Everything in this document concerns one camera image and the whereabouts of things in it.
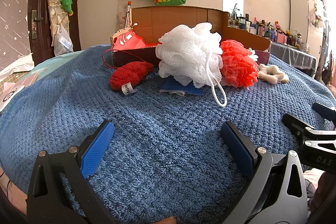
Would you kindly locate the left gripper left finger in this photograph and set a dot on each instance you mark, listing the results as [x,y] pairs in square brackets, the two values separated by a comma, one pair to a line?
[59,191]

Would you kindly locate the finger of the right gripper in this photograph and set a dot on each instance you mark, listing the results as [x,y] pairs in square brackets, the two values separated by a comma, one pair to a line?
[300,129]
[326,112]

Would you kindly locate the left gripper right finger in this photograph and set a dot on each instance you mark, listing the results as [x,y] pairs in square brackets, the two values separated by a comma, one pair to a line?
[275,191]

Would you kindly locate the white fuzzy star clip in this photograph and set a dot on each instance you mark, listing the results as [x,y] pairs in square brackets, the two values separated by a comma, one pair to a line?
[272,74]

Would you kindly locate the red foam net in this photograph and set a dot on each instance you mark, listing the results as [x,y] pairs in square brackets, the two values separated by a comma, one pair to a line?
[240,68]

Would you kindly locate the white mesh bath pouf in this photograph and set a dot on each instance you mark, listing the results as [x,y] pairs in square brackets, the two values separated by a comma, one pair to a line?
[193,55]

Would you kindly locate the blue cloth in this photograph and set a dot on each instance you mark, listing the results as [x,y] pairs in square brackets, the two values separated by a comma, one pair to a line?
[172,86]

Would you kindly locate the red fluffy cloth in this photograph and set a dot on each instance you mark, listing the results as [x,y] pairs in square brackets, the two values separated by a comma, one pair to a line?
[126,78]

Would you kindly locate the dark covered side table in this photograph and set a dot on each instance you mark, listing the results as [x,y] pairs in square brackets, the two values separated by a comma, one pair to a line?
[300,60]

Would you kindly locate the white wardrobe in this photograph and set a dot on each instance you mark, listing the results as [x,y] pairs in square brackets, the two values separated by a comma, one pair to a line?
[306,18]

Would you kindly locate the blue knitted blanket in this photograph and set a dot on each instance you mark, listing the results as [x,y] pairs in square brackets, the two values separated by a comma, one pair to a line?
[167,157]

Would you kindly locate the plastic bag on door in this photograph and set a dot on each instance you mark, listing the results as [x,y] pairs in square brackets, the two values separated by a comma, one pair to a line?
[62,42]

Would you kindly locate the red cardboard box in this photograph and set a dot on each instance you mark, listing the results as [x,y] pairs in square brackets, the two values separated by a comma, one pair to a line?
[155,21]

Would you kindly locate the orange white stick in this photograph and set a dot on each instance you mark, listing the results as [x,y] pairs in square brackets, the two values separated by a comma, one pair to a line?
[128,16]

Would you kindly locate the green plush toy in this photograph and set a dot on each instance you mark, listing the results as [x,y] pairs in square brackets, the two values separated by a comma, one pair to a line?
[66,5]

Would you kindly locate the beige hanging door organizer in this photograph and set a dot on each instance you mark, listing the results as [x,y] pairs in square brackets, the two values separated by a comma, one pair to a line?
[57,15]

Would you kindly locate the dark brown door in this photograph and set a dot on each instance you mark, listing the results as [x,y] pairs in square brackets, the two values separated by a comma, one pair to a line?
[40,37]

